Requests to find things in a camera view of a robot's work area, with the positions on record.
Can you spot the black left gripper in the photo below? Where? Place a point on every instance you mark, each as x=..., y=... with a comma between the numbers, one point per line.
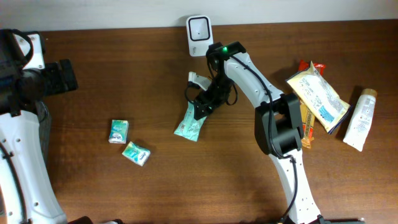
x=57, y=70

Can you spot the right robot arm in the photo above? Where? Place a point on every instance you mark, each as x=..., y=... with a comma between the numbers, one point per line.
x=277, y=123

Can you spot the white cream tube gold cap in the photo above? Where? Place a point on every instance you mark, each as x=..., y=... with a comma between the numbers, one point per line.
x=361, y=120

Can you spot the teal tissue pack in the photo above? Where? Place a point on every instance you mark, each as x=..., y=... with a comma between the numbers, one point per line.
x=136, y=154
x=119, y=130

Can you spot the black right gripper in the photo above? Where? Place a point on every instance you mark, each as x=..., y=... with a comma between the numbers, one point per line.
x=213, y=104

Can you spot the teal wipes packet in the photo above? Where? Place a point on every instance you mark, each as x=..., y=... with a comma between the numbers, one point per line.
x=189, y=128

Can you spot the cream yellow snack bag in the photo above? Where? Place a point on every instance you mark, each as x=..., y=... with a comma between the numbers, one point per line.
x=318, y=95

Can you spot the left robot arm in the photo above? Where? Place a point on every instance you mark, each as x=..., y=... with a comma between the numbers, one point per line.
x=25, y=185

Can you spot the white barcode scanner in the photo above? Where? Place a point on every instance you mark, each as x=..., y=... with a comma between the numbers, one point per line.
x=199, y=35

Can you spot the grey plastic mesh basket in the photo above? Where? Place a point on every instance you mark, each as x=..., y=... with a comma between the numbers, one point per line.
x=45, y=122

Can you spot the orange spaghetti packet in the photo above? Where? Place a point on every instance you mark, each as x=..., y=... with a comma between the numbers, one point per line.
x=308, y=118

